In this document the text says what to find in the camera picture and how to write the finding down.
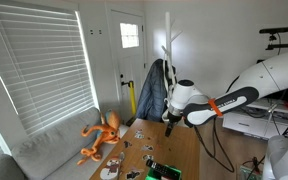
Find orange strap on arm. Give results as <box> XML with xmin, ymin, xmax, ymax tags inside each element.
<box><xmin>207</xmin><ymin>98</ymin><xmax>224</xmax><ymax>118</ymax></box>

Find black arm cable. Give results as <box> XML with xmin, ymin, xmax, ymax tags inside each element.
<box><xmin>193</xmin><ymin>116</ymin><xmax>236</xmax><ymax>174</ymax></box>

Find white door with window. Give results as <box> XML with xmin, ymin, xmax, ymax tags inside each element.
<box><xmin>108</xmin><ymin>9</ymin><xmax>148</xmax><ymax>125</ymax></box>

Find green electronics board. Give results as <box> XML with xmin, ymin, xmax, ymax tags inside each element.
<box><xmin>238</xmin><ymin>163</ymin><xmax>264</xmax><ymax>180</ymax></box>

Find dark figure grey box sticker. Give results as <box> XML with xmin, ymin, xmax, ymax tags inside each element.
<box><xmin>140</xmin><ymin>144</ymin><xmax>155</xmax><ymax>152</ymax></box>

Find black stereo camera bar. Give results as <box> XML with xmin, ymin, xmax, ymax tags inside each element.
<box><xmin>258</xmin><ymin>26</ymin><xmax>288</xmax><ymax>35</ymax></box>

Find green haired character sticker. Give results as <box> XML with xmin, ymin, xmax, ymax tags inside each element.
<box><xmin>141</xmin><ymin>153</ymin><xmax>155</xmax><ymax>162</ymax></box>

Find blue grey puffer jacket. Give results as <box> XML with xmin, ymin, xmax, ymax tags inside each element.
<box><xmin>136</xmin><ymin>58</ymin><xmax>178</xmax><ymax>123</ymax></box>

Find grey fabric sofa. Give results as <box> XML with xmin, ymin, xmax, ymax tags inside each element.
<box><xmin>0</xmin><ymin>106</ymin><xmax>126</xmax><ymax>180</ymax></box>

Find orange octopus plush toy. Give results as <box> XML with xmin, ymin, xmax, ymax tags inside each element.
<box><xmin>76</xmin><ymin>109</ymin><xmax>122</xmax><ymax>167</ymax></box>

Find large white window blinds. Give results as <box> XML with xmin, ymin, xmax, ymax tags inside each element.
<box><xmin>0</xmin><ymin>1</ymin><xmax>97</xmax><ymax>138</ymax></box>

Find white low cabinet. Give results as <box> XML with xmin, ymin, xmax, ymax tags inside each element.
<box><xmin>222</xmin><ymin>98</ymin><xmax>288</xmax><ymax>141</ymax></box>

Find black door handle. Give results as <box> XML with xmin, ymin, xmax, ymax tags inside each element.
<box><xmin>119</xmin><ymin>73</ymin><xmax>132</xmax><ymax>88</ymax></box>

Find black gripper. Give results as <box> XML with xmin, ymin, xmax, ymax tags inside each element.
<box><xmin>164</xmin><ymin>111</ymin><xmax>185</xmax><ymax>138</ymax></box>

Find white coat rack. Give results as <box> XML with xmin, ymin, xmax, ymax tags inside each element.
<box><xmin>160</xmin><ymin>11</ymin><xmax>184</xmax><ymax>88</ymax></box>

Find yellow black stick tool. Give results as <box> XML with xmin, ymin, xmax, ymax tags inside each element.
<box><xmin>127</xmin><ymin>80</ymin><xmax>138</xmax><ymax>127</ymax></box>

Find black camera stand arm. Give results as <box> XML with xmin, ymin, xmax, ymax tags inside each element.
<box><xmin>265</xmin><ymin>33</ymin><xmax>288</xmax><ymax>52</ymax></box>

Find black white character sticker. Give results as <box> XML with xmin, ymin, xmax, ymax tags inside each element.
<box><xmin>125</xmin><ymin>168</ymin><xmax>145</xmax><ymax>180</ymax></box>

